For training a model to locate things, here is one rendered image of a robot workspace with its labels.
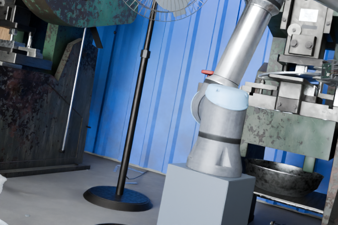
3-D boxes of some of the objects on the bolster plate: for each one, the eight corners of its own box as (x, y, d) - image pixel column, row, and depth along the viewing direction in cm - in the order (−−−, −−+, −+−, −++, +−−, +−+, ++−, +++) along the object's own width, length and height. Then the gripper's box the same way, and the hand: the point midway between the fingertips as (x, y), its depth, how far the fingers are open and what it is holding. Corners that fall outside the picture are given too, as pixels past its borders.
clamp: (275, 97, 186) (279, 74, 186) (238, 91, 194) (242, 69, 193) (277, 98, 191) (282, 76, 191) (242, 92, 199) (246, 71, 199)
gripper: (348, 53, 142) (302, 60, 161) (345, 81, 141) (299, 84, 160) (366, 59, 146) (319, 64, 165) (363, 86, 145) (316, 88, 164)
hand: (317, 75), depth 162 cm, fingers closed
